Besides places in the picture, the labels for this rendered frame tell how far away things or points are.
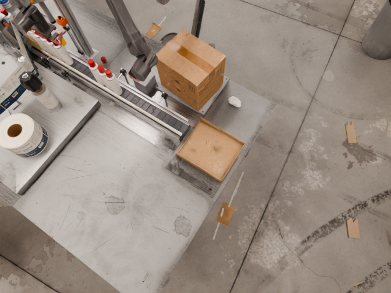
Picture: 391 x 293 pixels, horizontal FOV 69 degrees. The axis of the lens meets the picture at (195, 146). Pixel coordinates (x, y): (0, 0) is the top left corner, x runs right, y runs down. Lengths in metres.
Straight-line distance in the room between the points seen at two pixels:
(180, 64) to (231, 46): 1.60
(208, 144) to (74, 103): 0.83
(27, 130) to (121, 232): 0.72
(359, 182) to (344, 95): 0.84
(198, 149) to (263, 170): 1.00
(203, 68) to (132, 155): 0.62
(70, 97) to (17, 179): 0.55
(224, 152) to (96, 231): 0.80
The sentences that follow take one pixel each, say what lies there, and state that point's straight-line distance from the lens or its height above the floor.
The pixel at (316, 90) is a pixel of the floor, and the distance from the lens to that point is 2.96.
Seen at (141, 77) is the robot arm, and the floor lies 1.31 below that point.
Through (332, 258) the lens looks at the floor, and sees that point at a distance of 2.53.
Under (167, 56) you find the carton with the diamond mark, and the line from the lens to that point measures 1.57.
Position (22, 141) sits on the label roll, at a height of 1.02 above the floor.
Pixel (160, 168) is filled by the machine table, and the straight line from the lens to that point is 1.59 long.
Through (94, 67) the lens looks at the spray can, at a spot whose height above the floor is 1.05.
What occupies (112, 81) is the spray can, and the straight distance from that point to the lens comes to 1.66.
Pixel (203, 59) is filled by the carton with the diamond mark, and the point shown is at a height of 1.12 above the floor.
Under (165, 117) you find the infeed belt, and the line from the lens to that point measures 1.65.
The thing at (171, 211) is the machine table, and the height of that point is 0.83.
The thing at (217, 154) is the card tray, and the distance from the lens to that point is 1.59.
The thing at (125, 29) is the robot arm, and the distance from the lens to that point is 1.28.
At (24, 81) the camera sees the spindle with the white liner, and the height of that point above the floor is 1.18.
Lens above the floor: 2.33
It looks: 69 degrees down
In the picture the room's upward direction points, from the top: 4 degrees counter-clockwise
